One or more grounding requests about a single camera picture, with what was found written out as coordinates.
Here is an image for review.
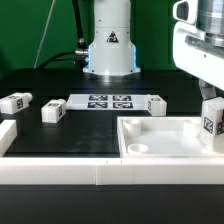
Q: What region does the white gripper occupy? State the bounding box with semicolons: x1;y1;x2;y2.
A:
173;22;224;100

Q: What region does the white square tabletop part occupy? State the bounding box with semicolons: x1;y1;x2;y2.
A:
117;117;224;158

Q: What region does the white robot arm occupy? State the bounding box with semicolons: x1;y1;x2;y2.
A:
83;0;224;98

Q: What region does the marker sheet with tags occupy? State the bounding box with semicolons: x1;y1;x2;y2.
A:
66;94;147;110

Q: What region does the white U-shaped obstacle fence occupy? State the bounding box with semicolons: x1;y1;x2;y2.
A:
0;120;224;185

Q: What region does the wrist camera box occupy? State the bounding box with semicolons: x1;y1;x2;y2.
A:
173;0;198;24

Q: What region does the black cable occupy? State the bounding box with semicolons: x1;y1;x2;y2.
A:
36;0;90;70

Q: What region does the thin grey cable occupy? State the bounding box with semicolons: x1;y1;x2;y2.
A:
33;0;57;69

